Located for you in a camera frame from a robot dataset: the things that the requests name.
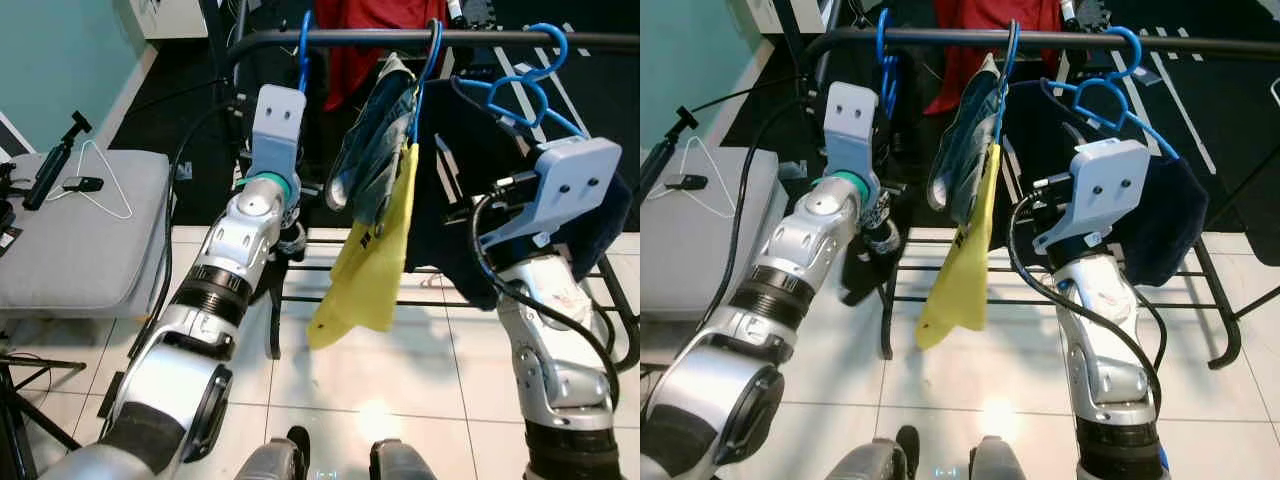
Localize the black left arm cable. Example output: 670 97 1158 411
690 75 831 331
128 75 256 366

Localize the navy printed sweatshirt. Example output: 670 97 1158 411
1000 75 1076 271
405 75 501 309

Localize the black electronic device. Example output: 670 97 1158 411
445 0 506 31
1060 0 1106 31

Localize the yellow t-shirt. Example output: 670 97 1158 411
915 140 1001 336
305 140 421 351

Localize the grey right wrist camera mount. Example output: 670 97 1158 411
1033 139 1151 256
478 137 624 253

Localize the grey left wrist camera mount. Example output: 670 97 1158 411
825 82 889 189
249 84 308 189

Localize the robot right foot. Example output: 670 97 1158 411
368 438 443 480
968 438 1041 480

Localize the red garment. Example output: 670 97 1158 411
315 0 448 114
922 0 1063 116

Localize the black metal clothes rack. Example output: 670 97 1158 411
205 0 641 373
775 0 1280 373

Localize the grey blue garment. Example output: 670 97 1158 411
925 55 1004 229
325 55 421 229

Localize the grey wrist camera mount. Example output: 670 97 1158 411
1033 139 1151 256
249 84 308 189
478 137 624 253
825 82 889 189

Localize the white wire hanger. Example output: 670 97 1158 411
45 140 135 221
655 135 749 219

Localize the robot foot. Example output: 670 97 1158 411
825 428 921 480
968 438 1041 480
368 438 443 480
235 428 313 480

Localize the black selfie stick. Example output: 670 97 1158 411
20 110 107 213
640 108 721 201

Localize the grey ottoman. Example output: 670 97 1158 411
0 150 174 321
640 148 781 321

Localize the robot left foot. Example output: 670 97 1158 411
235 428 313 480
825 428 921 480

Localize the black tripod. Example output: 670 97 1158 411
0 345 89 480

